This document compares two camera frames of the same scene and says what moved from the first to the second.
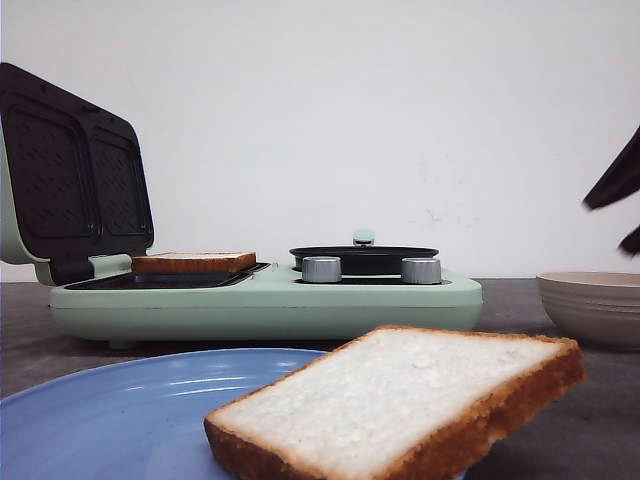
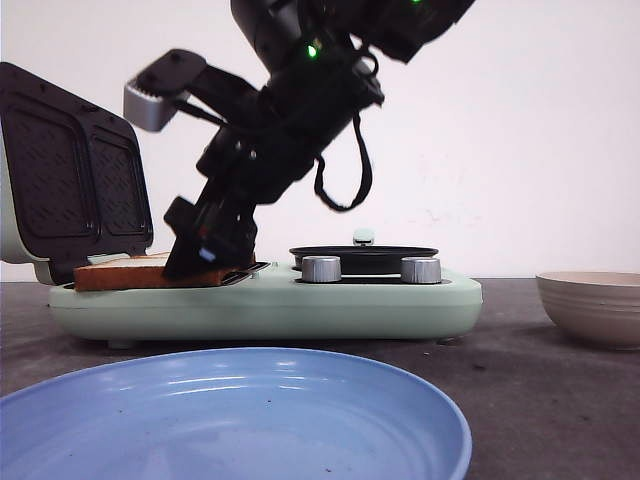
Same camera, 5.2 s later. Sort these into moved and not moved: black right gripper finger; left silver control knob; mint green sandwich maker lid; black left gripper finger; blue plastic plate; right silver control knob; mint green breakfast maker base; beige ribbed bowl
Moved: black left gripper finger; black right gripper finger
Not moved: beige ribbed bowl; blue plastic plate; right silver control knob; mint green sandwich maker lid; mint green breakfast maker base; left silver control knob
